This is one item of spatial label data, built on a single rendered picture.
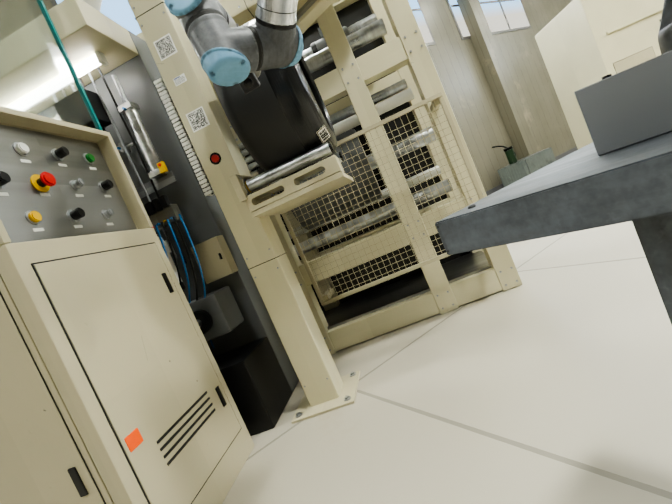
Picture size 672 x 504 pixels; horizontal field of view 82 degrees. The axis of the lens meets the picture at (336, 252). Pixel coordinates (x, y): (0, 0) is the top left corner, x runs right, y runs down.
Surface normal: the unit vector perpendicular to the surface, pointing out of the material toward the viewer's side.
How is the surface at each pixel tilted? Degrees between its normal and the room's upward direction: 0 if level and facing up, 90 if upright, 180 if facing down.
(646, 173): 90
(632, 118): 90
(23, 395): 90
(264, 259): 90
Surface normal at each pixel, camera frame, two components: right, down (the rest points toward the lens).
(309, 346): -0.14, 0.13
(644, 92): -0.79, 0.38
